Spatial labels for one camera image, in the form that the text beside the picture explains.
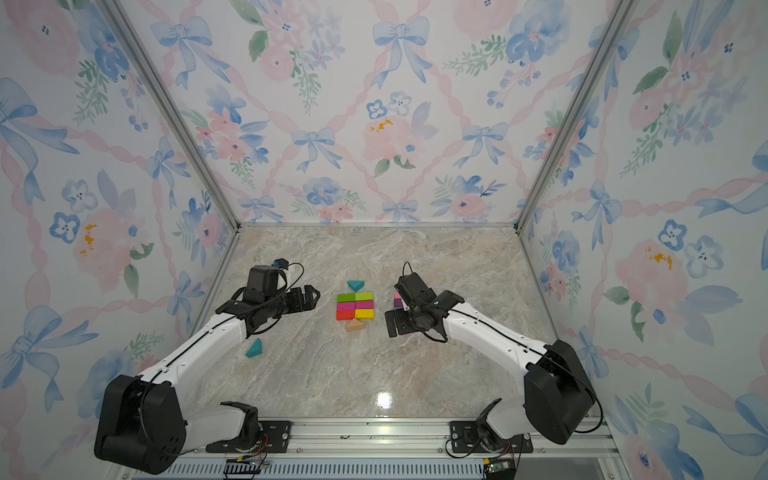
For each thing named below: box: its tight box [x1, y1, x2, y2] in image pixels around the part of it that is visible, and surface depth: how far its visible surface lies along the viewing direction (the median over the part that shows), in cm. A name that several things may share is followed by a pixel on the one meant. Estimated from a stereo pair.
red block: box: [336, 310, 355, 321], surface depth 97 cm
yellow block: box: [355, 309, 375, 320], surface depth 97 cm
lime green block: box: [355, 292, 374, 301], surface depth 102 cm
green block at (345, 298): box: [337, 293, 355, 303], surface depth 102 cm
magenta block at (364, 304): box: [355, 300, 374, 309], surface depth 99 cm
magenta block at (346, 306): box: [337, 302, 356, 311], surface depth 97 cm
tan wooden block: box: [346, 317, 365, 332], surface depth 94 cm
